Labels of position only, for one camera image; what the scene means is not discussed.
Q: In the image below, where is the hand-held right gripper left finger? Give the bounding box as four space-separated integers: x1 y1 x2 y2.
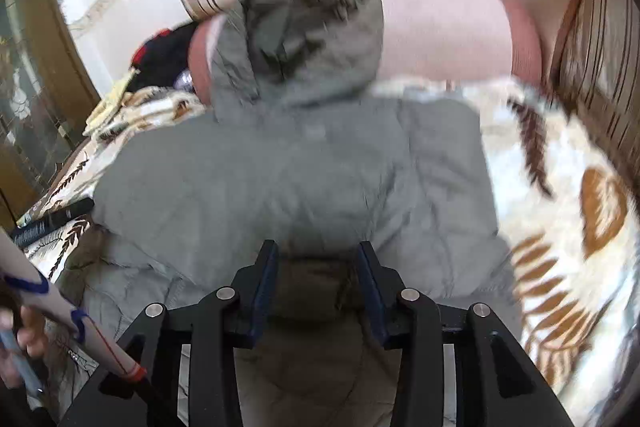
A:
60 239 281 427

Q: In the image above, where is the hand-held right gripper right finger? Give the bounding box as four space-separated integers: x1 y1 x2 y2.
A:
353 241 576 427

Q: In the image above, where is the grey hooded quilted jacket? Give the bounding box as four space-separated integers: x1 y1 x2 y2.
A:
55 0 523 427

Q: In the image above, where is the person's left hand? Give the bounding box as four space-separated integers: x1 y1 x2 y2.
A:
0 304 51 390

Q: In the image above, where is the black remote control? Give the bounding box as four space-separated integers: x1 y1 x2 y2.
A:
10 198 96 249

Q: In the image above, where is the pale yellow cloth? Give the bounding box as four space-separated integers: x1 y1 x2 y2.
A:
84 74 135 136

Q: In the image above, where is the wooden glass-door cabinet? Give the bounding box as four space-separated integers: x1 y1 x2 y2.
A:
0 0 101 228

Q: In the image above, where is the leaf print fleece blanket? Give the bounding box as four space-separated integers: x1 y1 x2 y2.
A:
20 77 640 427

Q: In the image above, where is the shiny silver packet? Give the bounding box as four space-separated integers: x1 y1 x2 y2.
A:
172 69 198 94

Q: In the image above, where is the black and red garment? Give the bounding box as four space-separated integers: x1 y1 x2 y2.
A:
131 22 202 94

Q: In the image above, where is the striped sofa side cushion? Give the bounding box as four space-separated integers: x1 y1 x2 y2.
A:
550 0 640 192

